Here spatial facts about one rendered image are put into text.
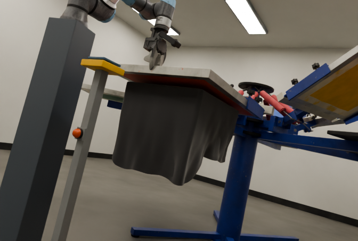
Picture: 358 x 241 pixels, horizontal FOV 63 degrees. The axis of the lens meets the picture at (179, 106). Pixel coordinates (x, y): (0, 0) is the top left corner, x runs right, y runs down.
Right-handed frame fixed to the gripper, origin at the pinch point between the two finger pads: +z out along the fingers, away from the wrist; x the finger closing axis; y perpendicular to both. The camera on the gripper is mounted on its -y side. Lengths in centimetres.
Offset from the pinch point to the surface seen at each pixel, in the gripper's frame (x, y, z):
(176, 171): -8.4, -18.1, 42.3
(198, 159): -20.5, -21.4, 35.7
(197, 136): -13.1, -21.8, 25.8
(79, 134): 22.7, 10.5, 36.2
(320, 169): -471, -31, 12
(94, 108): 19.2, 10.3, 24.6
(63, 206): 19, 12, 65
